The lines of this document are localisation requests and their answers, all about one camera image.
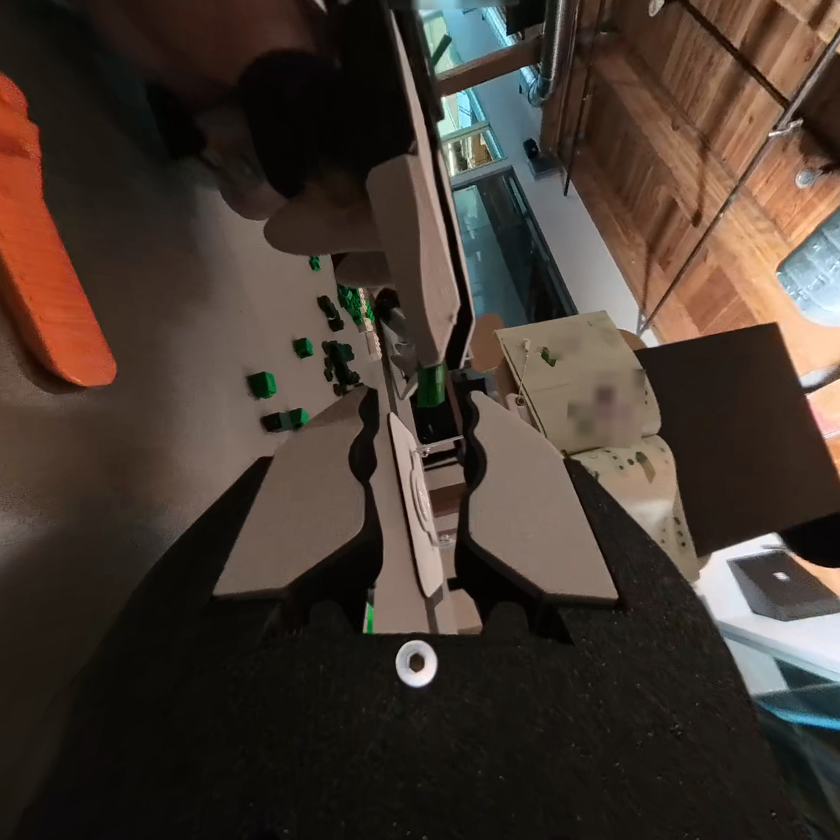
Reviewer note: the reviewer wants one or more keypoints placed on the small dark green lego brick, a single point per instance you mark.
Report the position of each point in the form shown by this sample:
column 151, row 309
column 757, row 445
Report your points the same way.
column 274, row 422

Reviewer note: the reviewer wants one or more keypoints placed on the black ceiling speaker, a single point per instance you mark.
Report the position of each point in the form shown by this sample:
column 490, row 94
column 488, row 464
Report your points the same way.
column 532, row 149

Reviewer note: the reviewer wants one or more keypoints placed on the silver ventilation duct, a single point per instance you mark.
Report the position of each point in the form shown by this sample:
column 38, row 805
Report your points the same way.
column 554, row 46

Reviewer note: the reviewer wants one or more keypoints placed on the person's left hand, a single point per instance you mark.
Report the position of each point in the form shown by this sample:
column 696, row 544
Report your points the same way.
column 321, row 223

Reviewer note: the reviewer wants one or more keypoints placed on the small bright green lego brick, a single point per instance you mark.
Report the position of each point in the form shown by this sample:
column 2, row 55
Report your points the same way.
column 303, row 348
column 262, row 385
column 298, row 418

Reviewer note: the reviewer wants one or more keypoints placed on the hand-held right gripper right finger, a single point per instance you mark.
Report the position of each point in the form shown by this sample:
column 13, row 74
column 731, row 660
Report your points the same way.
column 531, row 518

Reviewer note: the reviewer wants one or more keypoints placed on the pile of bright green lego pieces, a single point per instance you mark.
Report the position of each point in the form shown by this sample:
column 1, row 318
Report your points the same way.
column 354, row 302

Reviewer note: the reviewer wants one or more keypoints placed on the ceiling spotlight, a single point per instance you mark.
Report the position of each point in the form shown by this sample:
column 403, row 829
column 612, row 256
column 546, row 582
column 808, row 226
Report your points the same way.
column 812, row 177

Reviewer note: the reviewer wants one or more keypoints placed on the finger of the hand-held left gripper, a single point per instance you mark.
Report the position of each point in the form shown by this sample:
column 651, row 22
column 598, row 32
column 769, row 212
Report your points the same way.
column 456, row 249
column 420, row 262

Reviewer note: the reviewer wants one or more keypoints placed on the dark book stand board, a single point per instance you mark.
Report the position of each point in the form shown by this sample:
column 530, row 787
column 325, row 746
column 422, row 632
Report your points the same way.
column 735, row 433

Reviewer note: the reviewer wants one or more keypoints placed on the black square pad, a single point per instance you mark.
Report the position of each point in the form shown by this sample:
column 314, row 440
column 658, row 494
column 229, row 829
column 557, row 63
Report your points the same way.
column 781, row 584

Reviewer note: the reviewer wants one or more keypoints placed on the orange lego brick separator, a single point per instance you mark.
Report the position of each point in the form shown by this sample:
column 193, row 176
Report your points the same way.
column 46, row 262

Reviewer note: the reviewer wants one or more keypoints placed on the white stand base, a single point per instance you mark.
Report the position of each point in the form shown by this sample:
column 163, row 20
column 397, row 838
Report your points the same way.
column 417, row 525

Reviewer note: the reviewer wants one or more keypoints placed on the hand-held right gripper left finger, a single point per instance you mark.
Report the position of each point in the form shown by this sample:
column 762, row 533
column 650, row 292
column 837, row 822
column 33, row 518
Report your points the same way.
column 302, row 518

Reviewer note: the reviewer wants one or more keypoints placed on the lego instruction booklet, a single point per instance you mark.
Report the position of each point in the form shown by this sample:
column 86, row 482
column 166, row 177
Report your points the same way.
column 617, row 472

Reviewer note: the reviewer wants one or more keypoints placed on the black and grey object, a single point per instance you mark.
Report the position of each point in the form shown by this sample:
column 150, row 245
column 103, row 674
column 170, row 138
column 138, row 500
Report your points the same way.
column 397, row 341

